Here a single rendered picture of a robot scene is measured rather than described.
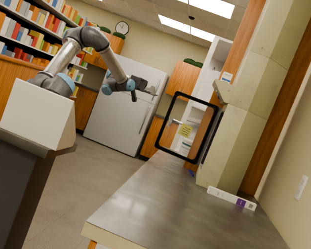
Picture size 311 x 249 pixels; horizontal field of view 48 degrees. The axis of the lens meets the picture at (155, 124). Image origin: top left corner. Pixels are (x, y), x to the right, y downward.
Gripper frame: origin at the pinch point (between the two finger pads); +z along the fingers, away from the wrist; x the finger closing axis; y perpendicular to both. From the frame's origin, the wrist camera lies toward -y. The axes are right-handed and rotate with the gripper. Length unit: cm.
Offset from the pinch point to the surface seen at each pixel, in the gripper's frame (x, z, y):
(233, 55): -2, 37, 42
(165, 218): -115, 32, -37
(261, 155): -2, 78, -11
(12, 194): -87, -32, -63
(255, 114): -34, 59, 11
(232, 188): -29, 64, -33
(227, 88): -39, 40, 18
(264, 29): -39, 46, 53
